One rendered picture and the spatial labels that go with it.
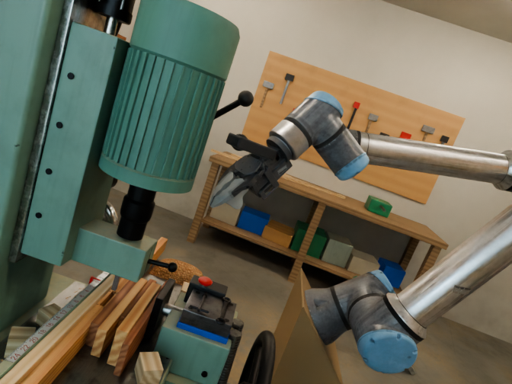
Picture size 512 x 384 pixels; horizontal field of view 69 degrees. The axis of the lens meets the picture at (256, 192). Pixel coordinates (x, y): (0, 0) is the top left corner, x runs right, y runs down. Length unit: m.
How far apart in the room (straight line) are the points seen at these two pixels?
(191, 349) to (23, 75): 0.54
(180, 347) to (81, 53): 0.54
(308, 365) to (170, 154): 0.89
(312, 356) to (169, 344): 0.64
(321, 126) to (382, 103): 3.09
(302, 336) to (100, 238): 0.74
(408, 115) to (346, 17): 1.12
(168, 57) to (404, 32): 3.58
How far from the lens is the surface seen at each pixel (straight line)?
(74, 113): 0.71
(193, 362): 0.78
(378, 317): 1.15
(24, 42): 0.71
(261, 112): 3.93
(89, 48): 0.70
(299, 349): 1.30
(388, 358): 1.17
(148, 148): 0.65
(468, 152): 1.19
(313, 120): 0.87
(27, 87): 0.70
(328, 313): 1.29
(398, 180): 4.03
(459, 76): 4.17
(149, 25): 0.66
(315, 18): 4.05
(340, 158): 0.91
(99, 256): 0.79
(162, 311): 0.81
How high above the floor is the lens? 1.39
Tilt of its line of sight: 12 degrees down
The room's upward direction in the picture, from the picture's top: 20 degrees clockwise
